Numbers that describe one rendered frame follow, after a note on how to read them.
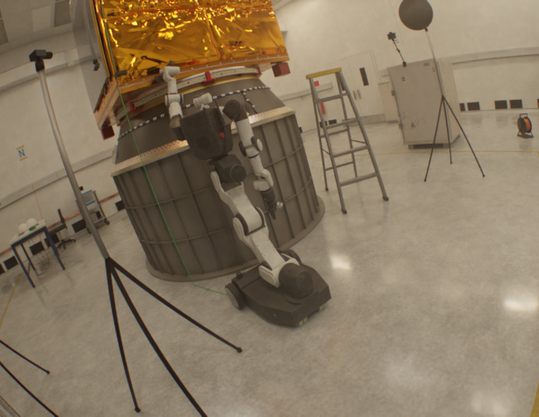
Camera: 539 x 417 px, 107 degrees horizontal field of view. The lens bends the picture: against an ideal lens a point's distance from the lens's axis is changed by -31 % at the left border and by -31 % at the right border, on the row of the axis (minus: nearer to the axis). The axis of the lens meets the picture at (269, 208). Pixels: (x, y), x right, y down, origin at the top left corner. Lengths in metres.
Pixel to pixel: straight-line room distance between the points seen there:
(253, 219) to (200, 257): 0.97
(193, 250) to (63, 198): 5.53
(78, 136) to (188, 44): 5.54
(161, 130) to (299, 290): 1.71
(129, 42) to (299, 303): 2.30
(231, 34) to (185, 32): 0.49
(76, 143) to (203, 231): 5.78
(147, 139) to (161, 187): 0.44
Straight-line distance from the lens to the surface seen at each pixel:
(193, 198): 2.41
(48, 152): 7.80
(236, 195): 1.87
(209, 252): 2.61
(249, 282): 2.02
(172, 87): 2.22
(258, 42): 3.17
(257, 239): 1.86
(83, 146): 7.81
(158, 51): 2.59
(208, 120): 1.70
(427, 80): 5.05
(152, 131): 2.60
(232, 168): 1.72
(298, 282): 1.62
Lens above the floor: 1.22
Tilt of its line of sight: 18 degrees down
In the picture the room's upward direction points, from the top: 17 degrees counter-clockwise
